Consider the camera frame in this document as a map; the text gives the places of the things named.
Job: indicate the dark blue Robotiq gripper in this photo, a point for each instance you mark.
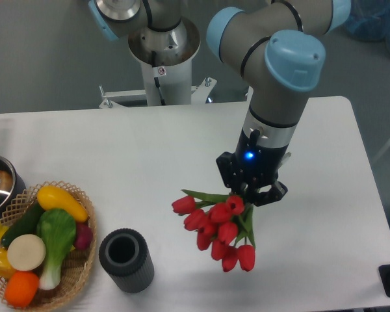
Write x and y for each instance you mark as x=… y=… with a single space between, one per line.
x=252 y=172

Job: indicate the red tulip bouquet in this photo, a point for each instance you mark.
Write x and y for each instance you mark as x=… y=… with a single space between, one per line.
x=223 y=223

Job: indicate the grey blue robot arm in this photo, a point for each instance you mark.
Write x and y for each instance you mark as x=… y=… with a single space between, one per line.
x=275 y=50

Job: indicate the dark grey ribbed vase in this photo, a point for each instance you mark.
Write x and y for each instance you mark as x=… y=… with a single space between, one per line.
x=125 y=257

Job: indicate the purple red radish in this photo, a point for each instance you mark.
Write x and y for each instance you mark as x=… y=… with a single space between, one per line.
x=83 y=237

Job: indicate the blue plastic bag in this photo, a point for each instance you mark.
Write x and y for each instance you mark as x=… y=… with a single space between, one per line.
x=369 y=21

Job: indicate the woven wicker basket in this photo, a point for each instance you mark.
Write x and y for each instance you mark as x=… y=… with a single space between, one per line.
x=76 y=268

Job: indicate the green bok choy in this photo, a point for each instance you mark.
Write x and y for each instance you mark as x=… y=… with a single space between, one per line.
x=57 y=229

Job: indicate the yellow squash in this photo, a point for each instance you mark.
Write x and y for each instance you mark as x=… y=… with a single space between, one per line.
x=52 y=197

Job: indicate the green cucumber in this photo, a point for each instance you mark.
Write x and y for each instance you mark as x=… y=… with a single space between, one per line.
x=26 y=224

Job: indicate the beige round disc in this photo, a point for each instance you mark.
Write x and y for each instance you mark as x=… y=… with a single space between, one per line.
x=26 y=252

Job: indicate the orange fruit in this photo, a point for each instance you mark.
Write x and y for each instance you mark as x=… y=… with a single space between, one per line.
x=21 y=288

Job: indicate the yellow bell pepper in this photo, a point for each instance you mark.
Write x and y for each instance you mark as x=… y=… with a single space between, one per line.
x=6 y=269

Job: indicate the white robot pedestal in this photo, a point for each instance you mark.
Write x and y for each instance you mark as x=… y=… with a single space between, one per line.
x=166 y=64

